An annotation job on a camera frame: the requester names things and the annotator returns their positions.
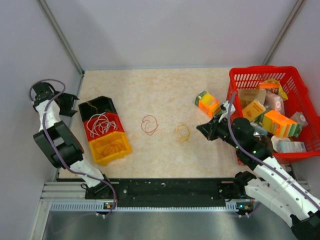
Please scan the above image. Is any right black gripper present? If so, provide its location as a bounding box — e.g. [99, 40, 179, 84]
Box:
[196, 113, 242, 150]

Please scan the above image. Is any orange wire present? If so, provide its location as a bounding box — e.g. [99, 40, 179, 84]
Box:
[140, 114, 160, 136]

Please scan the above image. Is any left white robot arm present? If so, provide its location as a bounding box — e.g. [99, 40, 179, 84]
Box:
[29, 79, 114, 199]

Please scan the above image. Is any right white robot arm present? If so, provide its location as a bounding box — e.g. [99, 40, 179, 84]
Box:
[196, 116, 320, 240]

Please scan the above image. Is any orange sponge pack on table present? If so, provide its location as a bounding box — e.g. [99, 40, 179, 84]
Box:
[194, 91, 221, 118]

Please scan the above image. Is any black plastic bin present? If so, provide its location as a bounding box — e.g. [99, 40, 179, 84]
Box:
[78, 96, 117, 122]

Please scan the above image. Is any red plastic bin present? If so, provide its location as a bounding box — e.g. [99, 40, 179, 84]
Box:
[83, 112, 125, 142]

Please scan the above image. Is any yellow sponge pack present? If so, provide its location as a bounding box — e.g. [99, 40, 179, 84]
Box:
[242, 99, 266, 122]

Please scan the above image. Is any brown cardboard box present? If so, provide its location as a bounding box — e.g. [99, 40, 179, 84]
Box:
[238, 88, 267, 108]

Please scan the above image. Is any yellow plastic bin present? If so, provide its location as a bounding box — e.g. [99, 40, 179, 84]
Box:
[89, 131, 132, 166]

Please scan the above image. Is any pink packet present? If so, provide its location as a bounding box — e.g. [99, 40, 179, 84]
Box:
[265, 92, 285, 115]

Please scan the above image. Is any white wrapped packet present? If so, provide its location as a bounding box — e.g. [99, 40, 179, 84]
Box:
[270, 136, 307, 153]

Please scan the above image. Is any yellow bag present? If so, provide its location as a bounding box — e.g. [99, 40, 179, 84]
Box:
[264, 78, 289, 101]

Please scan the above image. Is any grey small box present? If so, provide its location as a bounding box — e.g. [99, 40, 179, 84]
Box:
[290, 111, 308, 128]

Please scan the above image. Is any red plastic basket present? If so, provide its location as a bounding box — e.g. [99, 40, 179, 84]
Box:
[225, 65, 320, 165]

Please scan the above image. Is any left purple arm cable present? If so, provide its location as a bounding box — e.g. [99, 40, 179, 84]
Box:
[29, 79, 118, 218]

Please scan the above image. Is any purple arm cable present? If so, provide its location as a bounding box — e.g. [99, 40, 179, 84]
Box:
[226, 91, 320, 213]
[29, 79, 118, 218]

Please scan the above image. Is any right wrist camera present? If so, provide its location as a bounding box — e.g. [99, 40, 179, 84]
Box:
[218, 100, 236, 123]

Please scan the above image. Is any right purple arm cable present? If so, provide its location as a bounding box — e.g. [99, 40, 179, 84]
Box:
[226, 91, 320, 213]

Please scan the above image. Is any grey cable duct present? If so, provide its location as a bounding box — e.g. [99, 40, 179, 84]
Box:
[49, 201, 253, 213]

